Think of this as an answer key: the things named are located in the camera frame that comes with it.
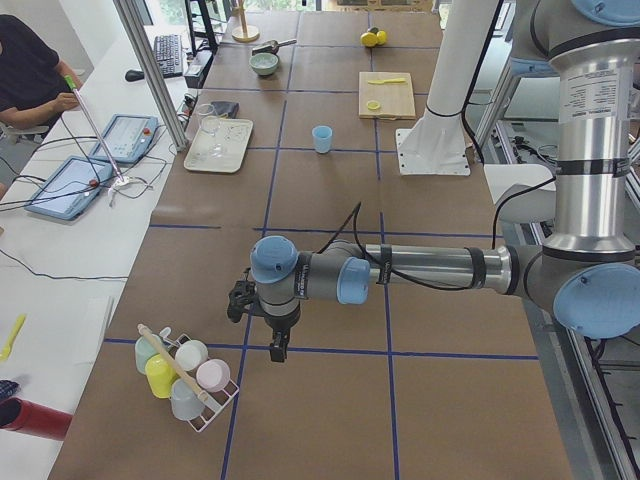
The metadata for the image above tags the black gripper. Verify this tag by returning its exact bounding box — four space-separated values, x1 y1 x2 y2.
226 269 301 362

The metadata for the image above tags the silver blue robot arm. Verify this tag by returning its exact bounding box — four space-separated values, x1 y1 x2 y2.
227 1 639 362

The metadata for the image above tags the pink cup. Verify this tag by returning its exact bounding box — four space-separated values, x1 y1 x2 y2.
196 359 231 392

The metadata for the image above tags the white cup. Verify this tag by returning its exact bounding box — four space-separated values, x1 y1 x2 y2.
175 339 208 372

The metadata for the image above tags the grey blue cup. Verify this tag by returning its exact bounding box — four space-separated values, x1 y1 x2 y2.
170 378 205 421

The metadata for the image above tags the yellow cup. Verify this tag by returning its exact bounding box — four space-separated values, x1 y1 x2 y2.
144 354 179 399

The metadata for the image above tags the mint green cup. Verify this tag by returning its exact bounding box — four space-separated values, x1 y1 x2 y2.
134 336 158 375

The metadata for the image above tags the blue paper cup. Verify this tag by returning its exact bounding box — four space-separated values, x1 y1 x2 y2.
312 125 333 154

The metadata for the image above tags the yellow lemon left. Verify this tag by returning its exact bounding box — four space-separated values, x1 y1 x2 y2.
360 31 378 48

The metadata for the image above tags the yellow lemon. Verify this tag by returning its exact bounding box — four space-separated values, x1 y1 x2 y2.
360 31 378 48
376 30 387 46

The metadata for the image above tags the yellow lemon right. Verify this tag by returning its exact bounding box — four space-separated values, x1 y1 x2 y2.
376 30 387 46

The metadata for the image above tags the wooden stick on rack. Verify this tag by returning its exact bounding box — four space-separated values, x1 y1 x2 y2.
137 324 208 403

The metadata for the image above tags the cream bear tray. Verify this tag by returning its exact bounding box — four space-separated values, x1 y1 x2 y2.
184 119 253 174

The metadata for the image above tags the clear wine glass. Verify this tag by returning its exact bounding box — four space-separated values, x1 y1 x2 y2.
195 103 224 157

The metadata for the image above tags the grey folded cloth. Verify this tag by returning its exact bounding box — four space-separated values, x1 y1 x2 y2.
210 101 239 119

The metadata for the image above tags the far blue teach pendant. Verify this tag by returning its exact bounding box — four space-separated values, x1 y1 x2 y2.
102 114 159 165

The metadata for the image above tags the blue teach pendant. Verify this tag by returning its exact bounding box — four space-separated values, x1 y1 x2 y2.
102 114 159 165
25 157 113 221

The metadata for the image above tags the near blue teach pendant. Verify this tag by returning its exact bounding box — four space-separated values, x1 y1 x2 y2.
25 157 113 221

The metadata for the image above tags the wooden cutting board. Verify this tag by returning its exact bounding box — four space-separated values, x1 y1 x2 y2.
358 72 416 119

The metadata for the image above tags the red bottle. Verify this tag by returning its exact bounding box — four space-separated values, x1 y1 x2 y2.
1 397 73 441

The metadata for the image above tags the yellow plastic utensil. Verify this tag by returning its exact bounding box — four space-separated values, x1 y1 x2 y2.
0 314 27 362

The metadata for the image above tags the green bowl of ice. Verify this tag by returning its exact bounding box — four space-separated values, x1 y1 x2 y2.
249 52 280 77

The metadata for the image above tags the yellow plastic knife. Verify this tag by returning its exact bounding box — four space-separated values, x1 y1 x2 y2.
367 77 407 85

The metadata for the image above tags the white plastic chair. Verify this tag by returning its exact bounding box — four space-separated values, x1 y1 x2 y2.
484 164 556 223

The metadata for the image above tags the steel ice scoop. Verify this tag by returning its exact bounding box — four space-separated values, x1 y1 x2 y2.
252 39 297 55

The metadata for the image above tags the black computer mouse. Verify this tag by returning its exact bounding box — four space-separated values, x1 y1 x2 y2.
125 70 145 82

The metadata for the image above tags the black keyboard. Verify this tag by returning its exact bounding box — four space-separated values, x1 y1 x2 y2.
153 34 183 78

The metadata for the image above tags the seated person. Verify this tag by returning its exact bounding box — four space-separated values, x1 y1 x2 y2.
1 14 83 129

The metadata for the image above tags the white wire cup rack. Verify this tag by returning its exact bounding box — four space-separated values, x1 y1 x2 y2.
159 327 239 432

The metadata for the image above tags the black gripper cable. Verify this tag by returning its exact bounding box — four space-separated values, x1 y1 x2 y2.
319 174 559 291

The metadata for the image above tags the aluminium frame post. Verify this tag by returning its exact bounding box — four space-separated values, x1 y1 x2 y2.
113 0 188 152

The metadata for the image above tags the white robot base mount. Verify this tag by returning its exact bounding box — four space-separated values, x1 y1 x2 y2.
396 0 502 176

